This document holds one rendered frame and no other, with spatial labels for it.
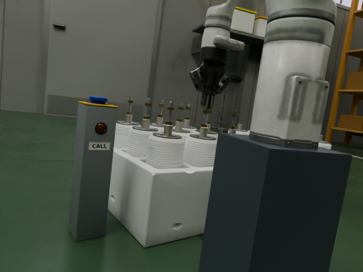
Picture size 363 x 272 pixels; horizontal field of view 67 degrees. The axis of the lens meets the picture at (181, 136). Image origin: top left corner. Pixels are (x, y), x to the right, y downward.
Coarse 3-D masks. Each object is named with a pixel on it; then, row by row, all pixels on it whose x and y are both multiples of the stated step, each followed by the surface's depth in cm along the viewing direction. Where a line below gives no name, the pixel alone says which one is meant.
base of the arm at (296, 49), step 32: (288, 32) 36; (320, 32) 36; (288, 64) 36; (320, 64) 37; (256, 96) 41; (288, 96) 36; (320, 96) 37; (256, 128) 40; (288, 128) 36; (320, 128) 38
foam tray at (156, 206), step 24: (120, 168) 74; (144, 168) 64; (192, 168) 69; (120, 192) 74; (144, 192) 63; (168, 192) 64; (192, 192) 68; (120, 216) 73; (144, 216) 63; (168, 216) 65; (192, 216) 70; (144, 240) 63; (168, 240) 66
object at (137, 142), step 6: (132, 132) 76; (138, 132) 75; (144, 132) 75; (150, 132) 76; (132, 138) 76; (138, 138) 75; (144, 138) 75; (132, 144) 76; (138, 144) 75; (144, 144) 75; (126, 150) 79; (132, 150) 76; (138, 150) 75; (144, 150) 76; (132, 156) 76; (138, 156) 76; (144, 156) 76
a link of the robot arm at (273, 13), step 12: (276, 0) 38; (288, 0) 36; (300, 0) 35; (312, 0) 35; (324, 0) 35; (276, 12) 38; (288, 12) 36; (300, 12) 36; (312, 12) 35; (324, 12) 35; (336, 12) 37
